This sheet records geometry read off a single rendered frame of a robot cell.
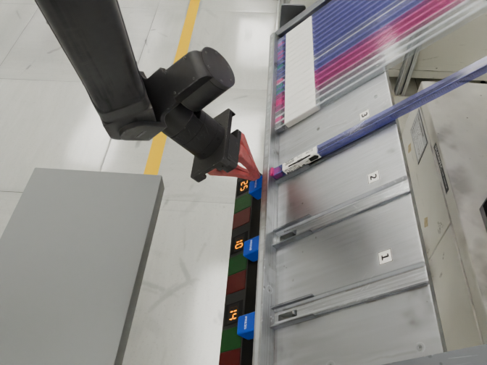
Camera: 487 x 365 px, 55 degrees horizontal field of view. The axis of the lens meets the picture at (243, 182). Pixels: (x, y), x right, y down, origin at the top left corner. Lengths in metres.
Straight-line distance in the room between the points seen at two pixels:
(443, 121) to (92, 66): 0.73
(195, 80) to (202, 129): 0.09
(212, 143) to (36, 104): 1.51
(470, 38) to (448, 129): 1.05
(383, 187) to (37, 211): 0.58
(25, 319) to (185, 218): 0.86
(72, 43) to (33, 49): 2.00
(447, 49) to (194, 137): 1.51
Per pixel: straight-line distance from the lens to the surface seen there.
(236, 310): 0.64
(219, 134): 0.64
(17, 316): 0.78
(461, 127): 1.00
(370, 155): 0.60
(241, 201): 0.74
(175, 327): 1.36
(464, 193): 0.89
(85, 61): 0.43
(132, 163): 1.73
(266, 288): 0.58
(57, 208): 0.87
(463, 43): 2.02
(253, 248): 0.63
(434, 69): 2.06
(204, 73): 0.55
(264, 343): 0.55
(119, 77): 0.47
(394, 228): 0.53
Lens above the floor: 1.25
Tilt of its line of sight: 50 degrees down
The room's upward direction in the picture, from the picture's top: straight up
